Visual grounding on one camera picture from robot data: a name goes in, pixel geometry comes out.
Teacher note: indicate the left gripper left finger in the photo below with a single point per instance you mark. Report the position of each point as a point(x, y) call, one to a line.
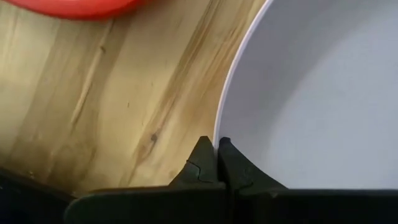
point(202, 168)

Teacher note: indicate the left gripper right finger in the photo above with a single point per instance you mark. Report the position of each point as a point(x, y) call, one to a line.
point(239, 174)

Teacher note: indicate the lavender plastic plate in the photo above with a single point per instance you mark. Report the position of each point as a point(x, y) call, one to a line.
point(311, 93)

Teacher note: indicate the red plastic tray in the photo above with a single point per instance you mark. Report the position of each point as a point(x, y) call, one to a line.
point(77, 7)

